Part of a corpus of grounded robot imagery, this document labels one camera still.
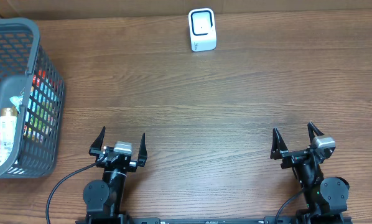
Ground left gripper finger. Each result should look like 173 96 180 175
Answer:
90 126 106 150
137 133 148 167

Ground teal snack packet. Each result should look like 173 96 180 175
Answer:
9 95 25 114

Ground white tube gold cap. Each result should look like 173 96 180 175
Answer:
0 106 17 167

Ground green snack packet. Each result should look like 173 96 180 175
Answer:
23 105 53 144

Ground grey plastic shopping basket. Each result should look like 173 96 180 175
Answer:
0 18 66 179

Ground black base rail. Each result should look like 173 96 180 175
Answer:
75 215 353 224

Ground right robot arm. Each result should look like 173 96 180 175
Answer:
270 122 352 223

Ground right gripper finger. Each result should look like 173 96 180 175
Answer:
307 121 324 142
270 128 289 160

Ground white barcode scanner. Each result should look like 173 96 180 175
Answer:
188 7 217 52

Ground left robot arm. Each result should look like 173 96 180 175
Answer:
83 128 147 224

